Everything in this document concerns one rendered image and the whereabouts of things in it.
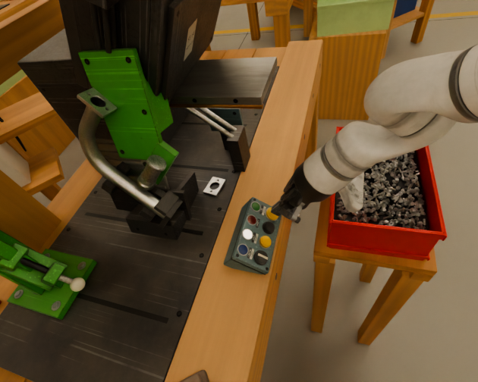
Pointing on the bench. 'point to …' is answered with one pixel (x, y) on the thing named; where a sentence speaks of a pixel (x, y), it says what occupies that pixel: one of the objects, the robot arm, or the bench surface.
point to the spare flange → (214, 183)
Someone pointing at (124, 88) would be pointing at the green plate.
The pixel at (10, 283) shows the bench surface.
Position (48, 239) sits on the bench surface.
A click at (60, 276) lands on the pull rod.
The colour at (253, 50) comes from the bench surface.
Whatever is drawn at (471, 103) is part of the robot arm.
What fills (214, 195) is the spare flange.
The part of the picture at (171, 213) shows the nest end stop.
